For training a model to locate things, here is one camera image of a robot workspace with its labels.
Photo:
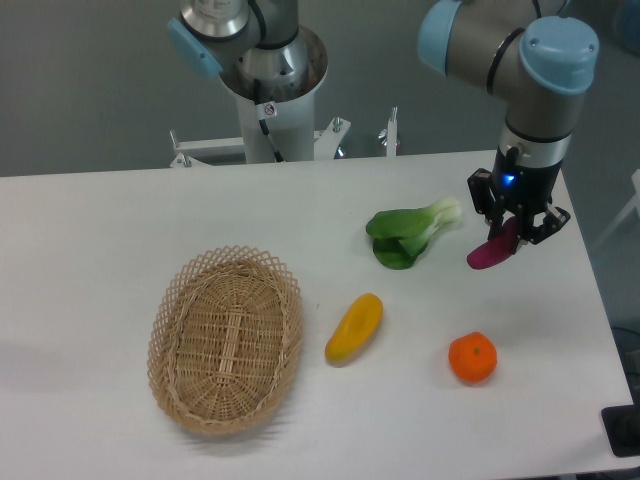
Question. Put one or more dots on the purple sweet potato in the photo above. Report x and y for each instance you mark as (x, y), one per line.
(497, 249)

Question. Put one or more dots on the orange mandarin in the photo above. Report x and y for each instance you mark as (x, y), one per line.
(473, 357)

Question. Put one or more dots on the black box at table edge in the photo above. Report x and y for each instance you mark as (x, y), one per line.
(622, 429)

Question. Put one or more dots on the blue object top right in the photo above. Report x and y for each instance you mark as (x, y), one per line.
(626, 25)

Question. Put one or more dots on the green bok choy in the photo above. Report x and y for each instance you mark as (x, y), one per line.
(400, 236)

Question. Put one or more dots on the yellow mango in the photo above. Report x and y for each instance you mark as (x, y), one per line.
(356, 329)

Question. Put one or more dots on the white metal base frame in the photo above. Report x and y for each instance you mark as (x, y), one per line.
(265, 144)

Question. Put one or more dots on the white frame at right edge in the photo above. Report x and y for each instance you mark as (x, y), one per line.
(630, 207)

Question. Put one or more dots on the woven wicker basket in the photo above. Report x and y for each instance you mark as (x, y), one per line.
(226, 341)

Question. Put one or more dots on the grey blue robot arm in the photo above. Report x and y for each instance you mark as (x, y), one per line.
(523, 52)

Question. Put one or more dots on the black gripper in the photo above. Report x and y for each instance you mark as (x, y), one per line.
(528, 188)

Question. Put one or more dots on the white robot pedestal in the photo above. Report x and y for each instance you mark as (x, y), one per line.
(279, 84)

